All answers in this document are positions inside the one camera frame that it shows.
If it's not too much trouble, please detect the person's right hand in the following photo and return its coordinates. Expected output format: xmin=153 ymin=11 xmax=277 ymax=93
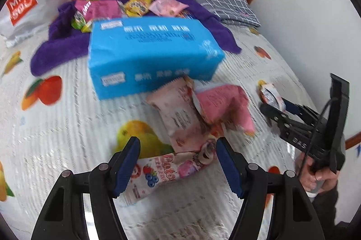
xmin=295 ymin=155 xmax=339 ymax=196

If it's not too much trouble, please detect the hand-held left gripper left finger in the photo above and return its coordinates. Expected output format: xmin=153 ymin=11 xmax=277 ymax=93
xmin=30 ymin=136 xmax=141 ymax=240

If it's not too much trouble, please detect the fruit printed bed mat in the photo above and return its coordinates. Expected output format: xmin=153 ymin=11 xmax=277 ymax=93
xmin=0 ymin=23 xmax=335 ymax=240

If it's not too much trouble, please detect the light pink round-print snack packet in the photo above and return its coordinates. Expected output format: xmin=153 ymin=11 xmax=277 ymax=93
xmin=148 ymin=0 xmax=188 ymax=17

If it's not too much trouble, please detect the yellow snack packet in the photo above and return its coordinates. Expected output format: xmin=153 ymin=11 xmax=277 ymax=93
xmin=123 ymin=0 xmax=155 ymax=17

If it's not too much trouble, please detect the purple towel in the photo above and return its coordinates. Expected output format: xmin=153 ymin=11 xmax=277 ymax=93
xmin=30 ymin=0 xmax=242 ymax=77

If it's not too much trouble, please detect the white berry print snack packet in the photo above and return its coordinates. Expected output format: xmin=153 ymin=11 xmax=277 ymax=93
xmin=116 ymin=141 xmax=218 ymax=206

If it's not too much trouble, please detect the white pink snack packet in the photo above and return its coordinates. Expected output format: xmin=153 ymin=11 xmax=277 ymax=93
xmin=146 ymin=77 xmax=211 ymax=153

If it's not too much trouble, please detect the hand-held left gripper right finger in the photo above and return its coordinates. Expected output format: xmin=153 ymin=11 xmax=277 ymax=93
xmin=216 ymin=137 xmax=321 ymax=240

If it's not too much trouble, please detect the small red white snack packet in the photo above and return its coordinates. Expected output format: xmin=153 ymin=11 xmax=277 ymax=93
xmin=259 ymin=82 xmax=284 ymax=110

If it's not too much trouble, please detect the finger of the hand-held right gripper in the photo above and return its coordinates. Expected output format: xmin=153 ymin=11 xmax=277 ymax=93
xmin=281 ymin=97 xmax=305 ymax=117
xmin=259 ymin=103 xmax=289 ymax=129

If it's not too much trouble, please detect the magenta snack packet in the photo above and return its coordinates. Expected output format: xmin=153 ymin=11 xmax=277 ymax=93
xmin=75 ymin=0 xmax=124 ymax=21

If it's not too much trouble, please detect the person's right forearm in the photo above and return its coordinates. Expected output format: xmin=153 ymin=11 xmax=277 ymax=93
xmin=310 ymin=180 xmax=344 ymax=228

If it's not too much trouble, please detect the green snack packet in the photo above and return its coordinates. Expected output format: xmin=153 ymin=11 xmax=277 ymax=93
xmin=71 ymin=10 xmax=94 ymax=33

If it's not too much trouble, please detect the plain pink snack packet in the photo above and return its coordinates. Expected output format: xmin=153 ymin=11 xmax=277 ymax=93
xmin=194 ymin=84 xmax=256 ymax=135

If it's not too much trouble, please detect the white plastic shopping bag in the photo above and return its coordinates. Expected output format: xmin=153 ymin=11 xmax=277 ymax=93
xmin=0 ymin=0 xmax=61 ymax=47

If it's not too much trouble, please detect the blue tissue pack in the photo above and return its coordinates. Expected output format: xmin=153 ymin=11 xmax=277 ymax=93
xmin=88 ymin=17 xmax=226 ymax=100

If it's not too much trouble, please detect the grey checked cloth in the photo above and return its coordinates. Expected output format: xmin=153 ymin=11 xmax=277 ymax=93
xmin=173 ymin=0 xmax=261 ymax=29

